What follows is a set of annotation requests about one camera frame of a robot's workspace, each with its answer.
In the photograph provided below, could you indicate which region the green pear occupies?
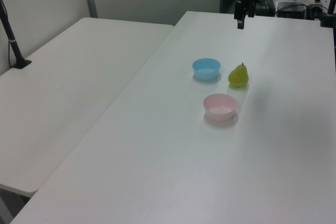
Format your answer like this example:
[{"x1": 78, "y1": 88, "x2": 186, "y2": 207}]
[{"x1": 227, "y1": 62, "x2": 250, "y2": 89}]

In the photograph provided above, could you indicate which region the blue plastic bowl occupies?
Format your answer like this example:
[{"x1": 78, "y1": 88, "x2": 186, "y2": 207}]
[{"x1": 192, "y1": 57, "x2": 221, "y2": 81}]

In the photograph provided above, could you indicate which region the pink plastic bowl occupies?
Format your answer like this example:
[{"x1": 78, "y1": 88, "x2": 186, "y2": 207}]
[{"x1": 203, "y1": 93, "x2": 238, "y2": 122}]

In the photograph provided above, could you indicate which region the black electronics box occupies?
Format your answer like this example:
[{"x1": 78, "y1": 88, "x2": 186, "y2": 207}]
[{"x1": 276, "y1": 1, "x2": 308, "y2": 19}]

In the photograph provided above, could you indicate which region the white side table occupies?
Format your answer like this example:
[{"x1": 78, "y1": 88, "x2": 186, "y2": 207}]
[{"x1": 0, "y1": 17, "x2": 175, "y2": 198}]

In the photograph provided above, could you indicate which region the black clamp camera arm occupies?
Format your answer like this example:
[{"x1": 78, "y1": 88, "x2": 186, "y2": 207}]
[{"x1": 318, "y1": 0, "x2": 336, "y2": 28}]

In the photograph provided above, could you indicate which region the black camera stand pole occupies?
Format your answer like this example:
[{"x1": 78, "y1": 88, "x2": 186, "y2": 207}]
[{"x1": 0, "y1": 0, "x2": 33, "y2": 69}]

